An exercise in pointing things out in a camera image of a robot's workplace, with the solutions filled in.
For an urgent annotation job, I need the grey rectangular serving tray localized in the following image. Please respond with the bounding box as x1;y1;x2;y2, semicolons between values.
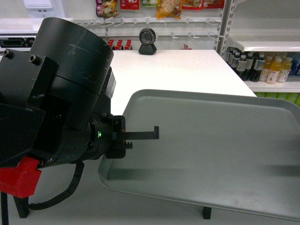
98;90;300;221

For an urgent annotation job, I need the black barcode scanner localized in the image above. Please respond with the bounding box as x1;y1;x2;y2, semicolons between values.
138;28;157;55

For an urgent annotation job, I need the purple snack bag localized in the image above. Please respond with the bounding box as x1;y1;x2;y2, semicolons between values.
95;0;119;18

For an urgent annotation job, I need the red snack bag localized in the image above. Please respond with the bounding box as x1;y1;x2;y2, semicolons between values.
120;0;140;10

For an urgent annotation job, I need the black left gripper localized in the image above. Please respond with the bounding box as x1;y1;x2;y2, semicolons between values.
86;114;159;160

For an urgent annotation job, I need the white cash register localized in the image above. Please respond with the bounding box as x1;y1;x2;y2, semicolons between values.
0;18;45;52

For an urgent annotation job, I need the yellow snack bag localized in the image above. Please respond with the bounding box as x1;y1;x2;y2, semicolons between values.
157;0;182;19

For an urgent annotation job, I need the white checkout counter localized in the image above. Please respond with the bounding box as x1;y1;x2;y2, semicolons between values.
111;50;255;115

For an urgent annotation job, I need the white metal shelf unit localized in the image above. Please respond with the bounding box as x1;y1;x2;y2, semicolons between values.
217;0;300;104

